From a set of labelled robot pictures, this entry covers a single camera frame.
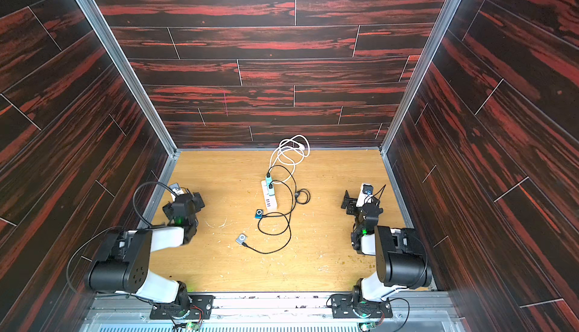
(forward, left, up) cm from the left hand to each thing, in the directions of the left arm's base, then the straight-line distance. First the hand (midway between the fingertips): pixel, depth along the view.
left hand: (186, 197), depth 93 cm
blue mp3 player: (-3, -30, -6) cm, 31 cm away
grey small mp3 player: (-15, -25, -7) cm, 29 cm away
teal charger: (+4, -36, -1) cm, 36 cm away
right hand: (+3, -75, +2) cm, 75 cm away
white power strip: (+2, -35, -5) cm, 35 cm away
